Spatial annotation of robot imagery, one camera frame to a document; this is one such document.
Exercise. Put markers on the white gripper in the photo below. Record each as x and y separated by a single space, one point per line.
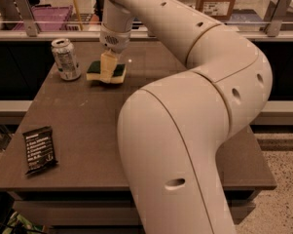
115 41

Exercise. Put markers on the green and yellow sponge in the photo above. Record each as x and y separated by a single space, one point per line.
94 74

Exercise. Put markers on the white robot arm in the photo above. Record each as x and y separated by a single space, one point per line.
170 130

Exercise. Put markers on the silver 7up soda can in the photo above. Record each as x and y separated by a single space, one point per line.
65 59

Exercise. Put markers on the purple plastic crate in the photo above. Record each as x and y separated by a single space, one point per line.
52 18

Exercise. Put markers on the black snack bar packet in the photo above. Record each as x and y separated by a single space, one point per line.
40 150

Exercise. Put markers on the cardboard box with label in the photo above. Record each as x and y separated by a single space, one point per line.
217 2

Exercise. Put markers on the yellow broom handle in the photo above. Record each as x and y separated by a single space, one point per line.
78 14

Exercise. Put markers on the left metal railing post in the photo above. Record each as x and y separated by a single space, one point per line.
30 25

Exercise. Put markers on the metal railing post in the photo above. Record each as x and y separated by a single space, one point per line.
274 26
30 25

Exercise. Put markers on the right metal railing post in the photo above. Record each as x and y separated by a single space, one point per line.
274 26

